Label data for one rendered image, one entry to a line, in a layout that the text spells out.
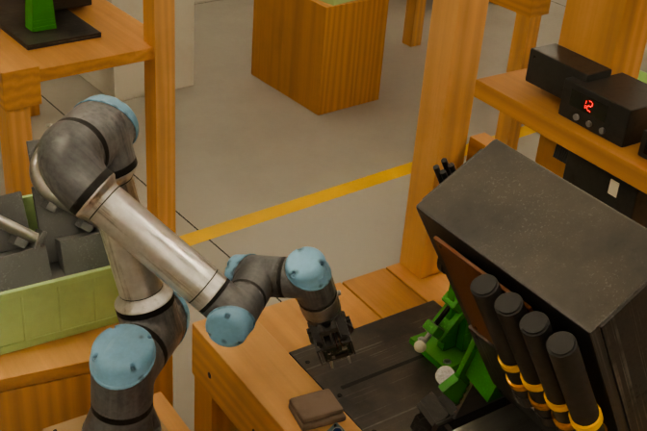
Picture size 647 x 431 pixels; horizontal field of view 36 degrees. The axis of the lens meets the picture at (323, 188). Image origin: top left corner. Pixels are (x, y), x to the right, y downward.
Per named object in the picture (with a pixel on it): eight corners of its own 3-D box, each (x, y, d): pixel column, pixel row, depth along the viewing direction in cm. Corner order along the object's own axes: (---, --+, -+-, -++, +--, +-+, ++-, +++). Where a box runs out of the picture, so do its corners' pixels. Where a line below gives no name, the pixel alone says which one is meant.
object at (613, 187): (619, 258, 180) (637, 186, 172) (552, 215, 192) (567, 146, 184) (663, 240, 186) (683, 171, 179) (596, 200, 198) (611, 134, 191)
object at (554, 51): (580, 110, 185) (586, 75, 181) (524, 80, 195) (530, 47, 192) (605, 103, 188) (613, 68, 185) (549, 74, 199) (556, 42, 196)
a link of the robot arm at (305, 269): (285, 241, 177) (330, 243, 175) (297, 275, 186) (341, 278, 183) (274, 277, 173) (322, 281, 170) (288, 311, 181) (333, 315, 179)
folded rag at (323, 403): (330, 396, 208) (331, 386, 207) (347, 421, 202) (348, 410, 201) (287, 407, 205) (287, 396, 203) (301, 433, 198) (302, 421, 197)
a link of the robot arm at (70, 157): (31, 133, 157) (262, 329, 163) (64, 107, 166) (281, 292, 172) (-2, 177, 163) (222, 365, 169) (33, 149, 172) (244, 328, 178)
